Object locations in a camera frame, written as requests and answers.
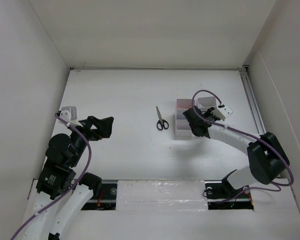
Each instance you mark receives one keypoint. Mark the red highlighter pen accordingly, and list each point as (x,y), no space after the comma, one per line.
(182,106)

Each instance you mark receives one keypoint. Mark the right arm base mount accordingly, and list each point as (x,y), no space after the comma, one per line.
(221,197)

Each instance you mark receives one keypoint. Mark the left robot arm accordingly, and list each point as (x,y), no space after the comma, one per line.
(60,195)

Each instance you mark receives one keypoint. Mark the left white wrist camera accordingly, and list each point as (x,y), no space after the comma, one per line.
(70,112)

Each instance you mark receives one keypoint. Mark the white foam front block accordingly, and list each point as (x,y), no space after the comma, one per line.
(161,195)

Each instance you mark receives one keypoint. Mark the black handled scissors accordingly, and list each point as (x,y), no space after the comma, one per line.
(161,124)

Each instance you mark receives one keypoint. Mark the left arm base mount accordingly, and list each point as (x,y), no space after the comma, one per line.
(104,193)

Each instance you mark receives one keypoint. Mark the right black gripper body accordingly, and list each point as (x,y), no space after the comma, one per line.
(208,113)

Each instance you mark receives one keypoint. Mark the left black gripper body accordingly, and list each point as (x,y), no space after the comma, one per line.
(92,134)

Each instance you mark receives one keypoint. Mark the aluminium side rail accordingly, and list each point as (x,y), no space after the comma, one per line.
(254,108)

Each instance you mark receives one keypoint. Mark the white six-slot organizer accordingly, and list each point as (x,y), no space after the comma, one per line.
(181,126)

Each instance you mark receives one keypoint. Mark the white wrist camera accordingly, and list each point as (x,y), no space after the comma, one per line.
(70,112)
(222,112)

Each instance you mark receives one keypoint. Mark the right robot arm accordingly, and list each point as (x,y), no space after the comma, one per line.
(266,157)

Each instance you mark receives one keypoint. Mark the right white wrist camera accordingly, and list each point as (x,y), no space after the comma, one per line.
(222,112)

